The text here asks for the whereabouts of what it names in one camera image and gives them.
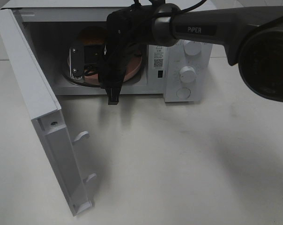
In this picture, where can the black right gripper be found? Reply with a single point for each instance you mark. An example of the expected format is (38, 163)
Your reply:
(105, 65)

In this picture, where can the pink round plate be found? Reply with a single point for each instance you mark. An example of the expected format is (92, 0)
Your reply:
(92, 56)

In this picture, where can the white microwave door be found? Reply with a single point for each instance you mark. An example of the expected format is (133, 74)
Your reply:
(45, 114)

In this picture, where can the round white door button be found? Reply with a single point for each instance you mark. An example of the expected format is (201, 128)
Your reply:
(183, 93)

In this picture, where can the white timer knob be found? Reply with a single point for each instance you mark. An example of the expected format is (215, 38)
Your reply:
(187, 74)

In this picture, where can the burger with lettuce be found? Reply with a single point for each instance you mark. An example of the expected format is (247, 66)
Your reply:
(92, 35)

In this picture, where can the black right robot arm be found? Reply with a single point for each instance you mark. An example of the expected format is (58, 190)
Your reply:
(252, 38)

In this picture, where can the glass microwave turntable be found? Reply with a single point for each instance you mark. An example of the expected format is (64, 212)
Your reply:
(86, 81)

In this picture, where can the white warning label sticker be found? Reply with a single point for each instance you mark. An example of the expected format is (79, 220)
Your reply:
(158, 57)

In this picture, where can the white microwave oven body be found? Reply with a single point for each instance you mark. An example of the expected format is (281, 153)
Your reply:
(56, 41)

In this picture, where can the upper white power knob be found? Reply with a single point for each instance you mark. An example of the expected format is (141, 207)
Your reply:
(191, 48)

